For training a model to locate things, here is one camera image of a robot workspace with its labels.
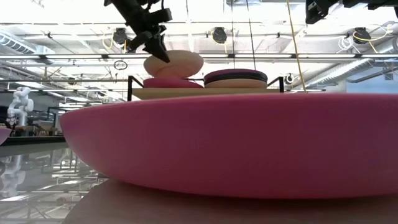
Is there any black background table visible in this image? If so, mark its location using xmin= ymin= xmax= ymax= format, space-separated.
xmin=0 ymin=135 xmax=68 ymax=147

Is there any beige plate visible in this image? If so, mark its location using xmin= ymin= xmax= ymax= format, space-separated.
xmin=142 ymin=49 xmax=205 ymax=80

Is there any yellow cable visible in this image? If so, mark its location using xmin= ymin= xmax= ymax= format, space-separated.
xmin=285 ymin=0 xmax=308 ymax=93

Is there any pink plate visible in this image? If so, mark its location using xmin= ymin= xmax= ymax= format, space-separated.
xmin=203 ymin=68 xmax=269 ymax=77
xmin=58 ymin=92 xmax=398 ymax=200

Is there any wooden shelf with black frame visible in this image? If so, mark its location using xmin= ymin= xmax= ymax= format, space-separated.
xmin=127 ymin=75 xmax=285 ymax=102

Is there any black hanging cable loop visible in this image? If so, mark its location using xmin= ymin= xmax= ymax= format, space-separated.
xmin=113 ymin=59 xmax=129 ymax=71

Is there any purple plate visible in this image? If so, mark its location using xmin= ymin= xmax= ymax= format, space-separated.
xmin=0 ymin=126 xmax=12 ymax=146
xmin=142 ymin=77 xmax=196 ymax=90

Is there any silver ventilation duct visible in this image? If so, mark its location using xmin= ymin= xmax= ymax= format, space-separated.
xmin=306 ymin=40 xmax=398 ymax=91

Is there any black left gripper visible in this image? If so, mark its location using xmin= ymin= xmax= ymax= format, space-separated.
xmin=124 ymin=7 xmax=174 ymax=64

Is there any dark grey plate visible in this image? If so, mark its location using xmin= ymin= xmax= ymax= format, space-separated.
xmin=203 ymin=73 xmax=269 ymax=81
xmin=205 ymin=78 xmax=268 ymax=90

